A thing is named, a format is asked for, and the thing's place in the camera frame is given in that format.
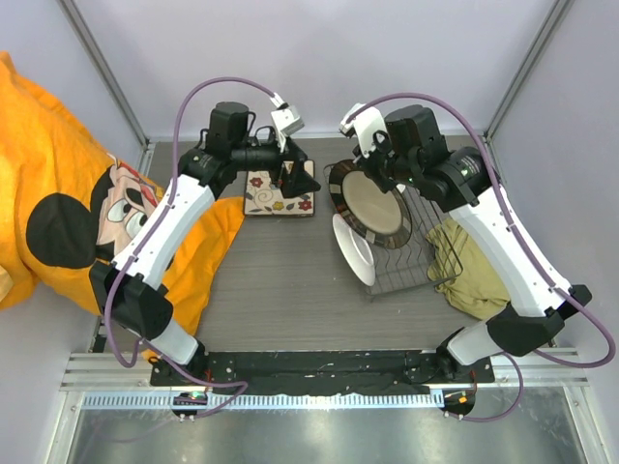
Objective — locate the brown rimmed round plate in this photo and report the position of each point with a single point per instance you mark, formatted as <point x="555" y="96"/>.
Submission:
<point x="382" y="219"/>

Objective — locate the orange cartoon mouse cloth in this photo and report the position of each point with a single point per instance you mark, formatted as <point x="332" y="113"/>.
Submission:
<point x="67" y="204"/>

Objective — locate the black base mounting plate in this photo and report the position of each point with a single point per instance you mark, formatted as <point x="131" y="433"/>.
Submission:
<point x="327" y="373"/>

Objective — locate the right aluminium frame post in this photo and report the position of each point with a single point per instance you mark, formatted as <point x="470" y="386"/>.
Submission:
<point x="551" y="23"/>

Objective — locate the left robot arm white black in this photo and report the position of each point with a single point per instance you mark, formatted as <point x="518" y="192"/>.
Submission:
<point x="129" y="289"/>

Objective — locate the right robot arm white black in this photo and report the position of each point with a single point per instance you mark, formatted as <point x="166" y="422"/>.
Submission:
<point x="541" y="300"/>

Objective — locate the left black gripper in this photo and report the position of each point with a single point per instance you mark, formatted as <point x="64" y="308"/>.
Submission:
<point x="299" y="181"/>

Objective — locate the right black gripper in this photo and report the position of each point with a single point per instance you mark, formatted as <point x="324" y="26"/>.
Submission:
<point x="381" y="141"/>

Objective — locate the olive green cloth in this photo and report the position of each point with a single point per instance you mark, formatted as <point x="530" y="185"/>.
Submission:
<point x="469" y="283"/>

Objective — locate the slotted white cable duct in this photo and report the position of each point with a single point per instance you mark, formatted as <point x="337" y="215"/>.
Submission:
<point x="182" y="401"/>

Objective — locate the aluminium frame post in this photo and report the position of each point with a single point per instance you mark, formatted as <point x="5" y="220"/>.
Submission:
<point x="551" y="23"/>
<point x="91" y="47"/>

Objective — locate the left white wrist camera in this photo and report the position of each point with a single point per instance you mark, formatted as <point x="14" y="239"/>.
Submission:
<point x="286" y="118"/>

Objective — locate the black wire dish rack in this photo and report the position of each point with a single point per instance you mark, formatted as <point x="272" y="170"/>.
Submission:
<point x="405" y="268"/>

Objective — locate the left aluminium frame post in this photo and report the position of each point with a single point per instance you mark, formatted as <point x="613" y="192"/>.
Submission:
<point x="91" y="47"/>

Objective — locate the green rimmed white plate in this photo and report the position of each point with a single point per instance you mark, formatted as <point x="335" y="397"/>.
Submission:
<point x="355" y="250"/>

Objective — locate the square floral plate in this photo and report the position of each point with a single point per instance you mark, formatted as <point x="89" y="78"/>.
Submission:
<point x="263" y="199"/>

